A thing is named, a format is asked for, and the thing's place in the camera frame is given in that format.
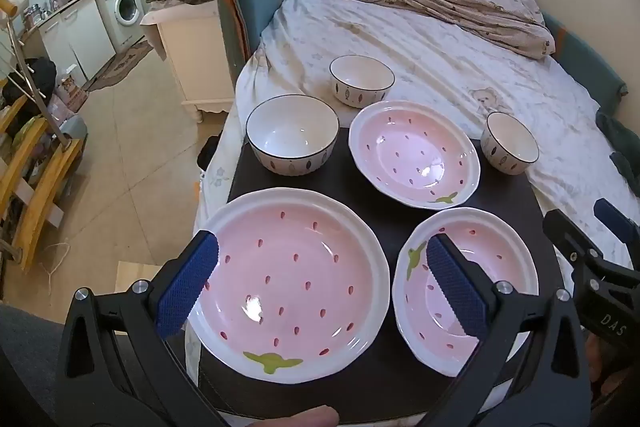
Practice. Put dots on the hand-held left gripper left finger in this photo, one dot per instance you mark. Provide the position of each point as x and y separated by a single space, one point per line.
187 287

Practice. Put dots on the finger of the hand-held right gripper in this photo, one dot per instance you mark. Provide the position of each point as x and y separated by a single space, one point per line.
615 217
570 234

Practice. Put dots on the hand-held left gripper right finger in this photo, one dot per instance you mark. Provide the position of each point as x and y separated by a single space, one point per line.
457 287

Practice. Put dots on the small pink strawberry plate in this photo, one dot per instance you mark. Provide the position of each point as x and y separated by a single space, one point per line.
510 257

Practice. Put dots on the small white patterned bowl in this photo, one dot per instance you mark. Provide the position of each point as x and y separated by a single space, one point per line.
360 79
507 139

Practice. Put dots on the large pink strawberry plate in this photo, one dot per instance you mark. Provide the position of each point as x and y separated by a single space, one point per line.
300 267

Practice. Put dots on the medium pink strawberry plate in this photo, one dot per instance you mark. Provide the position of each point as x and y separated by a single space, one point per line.
415 152

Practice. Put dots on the large white patterned bowl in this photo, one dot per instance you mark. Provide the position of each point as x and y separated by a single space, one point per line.
292 132

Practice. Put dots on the person's left hand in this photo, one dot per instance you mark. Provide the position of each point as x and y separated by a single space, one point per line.
300 418

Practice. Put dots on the dark green cloth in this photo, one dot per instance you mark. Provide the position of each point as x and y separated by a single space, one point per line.
617 147

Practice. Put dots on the black table mat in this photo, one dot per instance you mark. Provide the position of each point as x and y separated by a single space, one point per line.
380 217

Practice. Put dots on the dark grey cloth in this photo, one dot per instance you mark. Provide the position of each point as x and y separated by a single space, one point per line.
30 357

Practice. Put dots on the yellow wooden rack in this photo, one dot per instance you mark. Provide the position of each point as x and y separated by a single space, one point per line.
35 187

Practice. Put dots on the white bear print bed sheet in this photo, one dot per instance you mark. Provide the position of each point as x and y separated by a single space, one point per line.
425 72

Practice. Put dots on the pink printed box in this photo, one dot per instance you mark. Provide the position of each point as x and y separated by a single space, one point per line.
70 92

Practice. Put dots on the brown patterned floor rug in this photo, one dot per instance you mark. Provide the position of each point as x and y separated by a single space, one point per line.
125 64

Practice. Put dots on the white bedside cabinet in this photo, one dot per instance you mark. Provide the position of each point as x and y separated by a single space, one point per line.
192 52

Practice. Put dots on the black bag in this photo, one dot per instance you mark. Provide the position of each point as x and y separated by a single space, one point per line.
37 77

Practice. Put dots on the white kitchen cabinet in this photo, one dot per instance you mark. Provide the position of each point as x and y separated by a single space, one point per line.
75 37

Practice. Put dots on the white washing machine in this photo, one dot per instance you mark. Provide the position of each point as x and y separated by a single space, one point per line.
125 7

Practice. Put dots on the teal padded bed rail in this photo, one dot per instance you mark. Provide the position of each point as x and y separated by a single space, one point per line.
580 57

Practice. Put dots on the metal railing post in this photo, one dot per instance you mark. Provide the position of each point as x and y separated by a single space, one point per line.
35 82

